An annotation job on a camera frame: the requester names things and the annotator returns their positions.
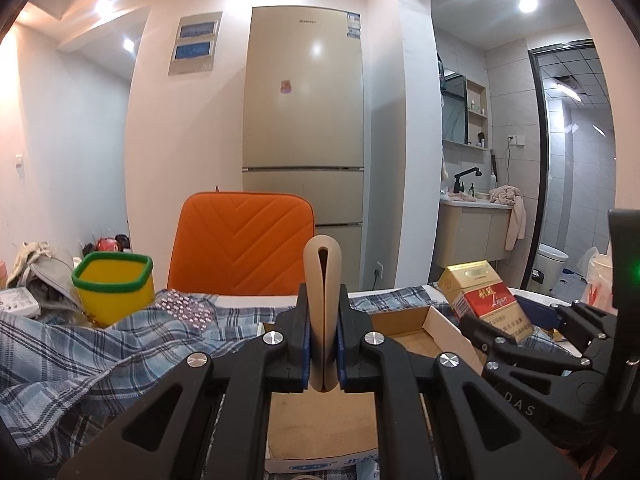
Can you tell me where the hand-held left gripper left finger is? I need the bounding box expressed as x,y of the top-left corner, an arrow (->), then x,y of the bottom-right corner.
57,284 -> 313,480

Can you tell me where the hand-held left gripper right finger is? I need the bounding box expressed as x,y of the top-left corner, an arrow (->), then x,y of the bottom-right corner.
336,284 -> 583,480

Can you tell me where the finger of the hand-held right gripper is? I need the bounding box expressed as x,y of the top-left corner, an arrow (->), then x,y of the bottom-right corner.
459,314 -> 598,378
515,294 -> 622,357

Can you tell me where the beige soft pad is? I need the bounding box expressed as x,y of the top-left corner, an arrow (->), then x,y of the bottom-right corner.
303,234 -> 344,392

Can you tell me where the red and gold carton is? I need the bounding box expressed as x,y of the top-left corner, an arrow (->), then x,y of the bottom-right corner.
437,260 -> 536,346

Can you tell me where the cardboard box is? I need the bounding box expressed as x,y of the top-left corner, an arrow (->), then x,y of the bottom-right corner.
257,305 -> 488,476

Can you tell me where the white plastic bag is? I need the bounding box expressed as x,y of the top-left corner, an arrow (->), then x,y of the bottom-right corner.
580,247 -> 614,317

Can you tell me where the white toilet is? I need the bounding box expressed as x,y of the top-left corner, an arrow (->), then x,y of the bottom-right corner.
532,243 -> 570,295

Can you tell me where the beige vanity cabinet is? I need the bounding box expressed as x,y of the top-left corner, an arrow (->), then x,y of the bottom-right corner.
434,195 -> 514,269

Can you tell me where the beige towel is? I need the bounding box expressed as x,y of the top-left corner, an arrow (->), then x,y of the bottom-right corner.
488,185 -> 527,252

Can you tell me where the silver studded sheet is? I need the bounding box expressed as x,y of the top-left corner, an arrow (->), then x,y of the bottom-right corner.
154,289 -> 217,332

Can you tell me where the orange chair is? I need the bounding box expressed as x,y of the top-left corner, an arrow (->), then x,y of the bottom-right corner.
167,191 -> 316,296

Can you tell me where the black faucet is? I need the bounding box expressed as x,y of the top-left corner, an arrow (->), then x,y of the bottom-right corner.
453,166 -> 484,194

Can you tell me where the yellow bin with green rim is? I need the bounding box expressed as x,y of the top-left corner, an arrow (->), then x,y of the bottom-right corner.
71,252 -> 156,328

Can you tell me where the blue plaid cloth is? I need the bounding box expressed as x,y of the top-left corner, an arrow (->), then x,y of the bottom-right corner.
0,284 -> 568,463

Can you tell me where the beige refrigerator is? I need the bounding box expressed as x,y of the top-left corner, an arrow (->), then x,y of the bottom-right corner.
241,5 -> 366,293

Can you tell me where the red and black clutter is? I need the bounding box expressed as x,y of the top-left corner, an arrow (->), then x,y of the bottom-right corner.
81,233 -> 132,257

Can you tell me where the bathroom mirror cabinet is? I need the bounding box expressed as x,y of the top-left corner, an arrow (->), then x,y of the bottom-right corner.
442,72 -> 489,149

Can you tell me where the grey fabric bag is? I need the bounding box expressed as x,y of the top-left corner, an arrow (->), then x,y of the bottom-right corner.
7,241 -> 81,322

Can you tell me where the black door frame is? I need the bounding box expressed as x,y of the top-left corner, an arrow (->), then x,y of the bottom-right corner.
527,40 -> 617,292

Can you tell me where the wall electrical panel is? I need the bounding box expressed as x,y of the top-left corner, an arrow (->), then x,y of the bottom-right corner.
167,10 -> 223,77

